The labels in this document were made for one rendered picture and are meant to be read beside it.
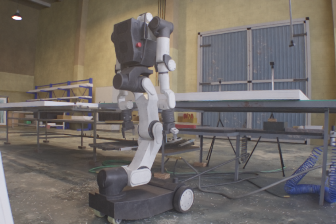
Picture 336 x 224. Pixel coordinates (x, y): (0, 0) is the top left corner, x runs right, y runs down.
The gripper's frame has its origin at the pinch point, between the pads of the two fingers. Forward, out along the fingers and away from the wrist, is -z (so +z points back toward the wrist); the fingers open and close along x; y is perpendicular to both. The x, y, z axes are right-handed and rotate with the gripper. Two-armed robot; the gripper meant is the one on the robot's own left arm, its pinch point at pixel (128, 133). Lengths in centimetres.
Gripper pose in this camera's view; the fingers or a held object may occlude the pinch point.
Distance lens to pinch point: 211.2
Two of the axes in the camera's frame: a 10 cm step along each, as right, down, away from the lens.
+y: -7.5, -0.2, 6.6
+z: -1.1, -9.8, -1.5
